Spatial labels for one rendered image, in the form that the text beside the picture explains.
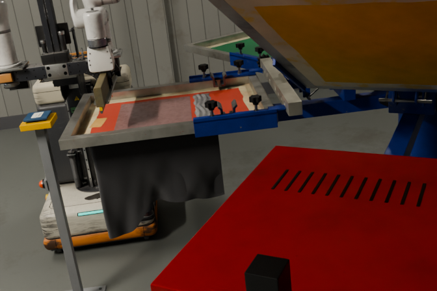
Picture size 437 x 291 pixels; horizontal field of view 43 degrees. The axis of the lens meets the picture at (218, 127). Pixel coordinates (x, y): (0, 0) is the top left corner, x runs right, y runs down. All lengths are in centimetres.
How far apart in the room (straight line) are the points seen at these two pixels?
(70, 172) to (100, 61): 131
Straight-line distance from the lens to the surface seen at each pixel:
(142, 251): 319
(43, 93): 328
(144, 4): 520
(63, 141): 207
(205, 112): 219
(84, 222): 318
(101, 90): 208
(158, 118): 222
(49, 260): 332
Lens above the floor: 167
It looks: 20 degrees down
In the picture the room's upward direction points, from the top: 6 degrees counter-clockwise
